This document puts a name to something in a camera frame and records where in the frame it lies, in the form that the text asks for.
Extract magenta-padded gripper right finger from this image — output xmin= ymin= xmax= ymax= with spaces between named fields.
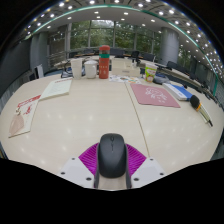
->
xmin=124 ymin=142 xmax=167 ymax=190

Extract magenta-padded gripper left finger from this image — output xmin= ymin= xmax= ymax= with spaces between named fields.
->
xmin=57 ymin=142 xmax=101 ymax=190

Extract dark grey computer mouse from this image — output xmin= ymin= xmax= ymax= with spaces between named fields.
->
xmin=96 ymin=133 xmax=129 ymax=179

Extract pink printed mouse pad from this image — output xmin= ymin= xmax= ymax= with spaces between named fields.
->
xmin=129 ymin=83 xmax=182 ymax=109

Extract red and white leaflet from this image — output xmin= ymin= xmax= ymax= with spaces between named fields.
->
xmin=8 ymin=94 xmax=42 ymax=139

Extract white booklet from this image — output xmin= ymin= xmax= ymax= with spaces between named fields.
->
xmin=39 ymin=77 xmax=74 ymax=102

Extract blue and white book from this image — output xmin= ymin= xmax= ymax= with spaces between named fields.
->
xmin=162 ymin=82 xmax=194 ymax=102

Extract black handheld microphone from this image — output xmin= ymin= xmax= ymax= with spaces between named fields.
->
xmin=189 ymin=94 xmax=214 ymax=128

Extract dark conference microphone unit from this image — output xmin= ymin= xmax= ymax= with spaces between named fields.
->
xmin=153 ymin=74 xmax=171 ymax=86

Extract green printed paper cup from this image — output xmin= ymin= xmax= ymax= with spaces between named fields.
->
xmin=144 ymin=62 xmax=158 ymax=84

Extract white lidded cup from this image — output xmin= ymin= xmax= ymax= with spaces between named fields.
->
xmin=83 ymin=59 xmax=99 ymax=80

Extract tall white plastic cup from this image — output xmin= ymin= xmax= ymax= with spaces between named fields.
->
xmin=70 ymin=58 xmax=84 ymax=80

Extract long curved conference desk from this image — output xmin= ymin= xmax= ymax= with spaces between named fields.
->
xmin=139 ymin=59 xmax=224 ymax=108

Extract red bottle with green band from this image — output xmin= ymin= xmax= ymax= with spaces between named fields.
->
xmin=98 ymin=44 xmax=111 ymax=80

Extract dark office chairs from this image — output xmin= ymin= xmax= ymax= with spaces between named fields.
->
xmin=68 ymin=48 xmax=223 ymax=108

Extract ceiling lights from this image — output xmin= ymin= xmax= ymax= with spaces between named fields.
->
xmin=19 ymin=0 xmax=224 ymax=83

